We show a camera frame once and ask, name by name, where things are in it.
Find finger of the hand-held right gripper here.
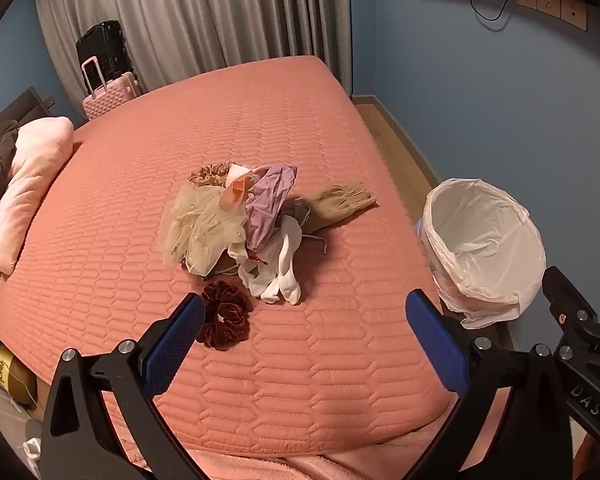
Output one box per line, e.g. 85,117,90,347
542,265,600,346

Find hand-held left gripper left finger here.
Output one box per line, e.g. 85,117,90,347
40,292,211,480

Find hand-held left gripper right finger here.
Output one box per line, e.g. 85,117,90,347
405,289,588,480

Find dark red velvet scrunchie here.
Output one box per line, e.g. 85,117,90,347
196,281,253,350

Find cream tulle scrunchie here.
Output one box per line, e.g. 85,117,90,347
159,182,251,277

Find bin with white plastic liner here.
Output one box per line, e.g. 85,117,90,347
415,177,548,331

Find mauve cloth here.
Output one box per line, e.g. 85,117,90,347
244,164,299,252

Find tan knit sock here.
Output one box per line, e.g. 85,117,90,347
295,184,378,241

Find tan satin scrunchie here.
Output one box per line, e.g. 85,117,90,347
188,161,233,188

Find pink fleece blanket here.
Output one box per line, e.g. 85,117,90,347
102,395,511,480

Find olive bag with label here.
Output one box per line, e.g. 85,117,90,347
0,336,38,407

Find pink pillow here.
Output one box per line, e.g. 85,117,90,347
0,116,76,276

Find pink quilted bed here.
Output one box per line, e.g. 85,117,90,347
0,55,511,461

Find pink hard-shell suitcase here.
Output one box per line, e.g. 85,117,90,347
80,57,142,121

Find dark wooden headboard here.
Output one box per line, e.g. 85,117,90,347
0,86,56,148

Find black hard-shell suitcase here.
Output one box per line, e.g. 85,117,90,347
76,20,133,96

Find grey curtain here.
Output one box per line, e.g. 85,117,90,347
34,0,356,106

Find beige wall socket panel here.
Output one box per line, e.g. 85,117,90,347
515,0,588,30

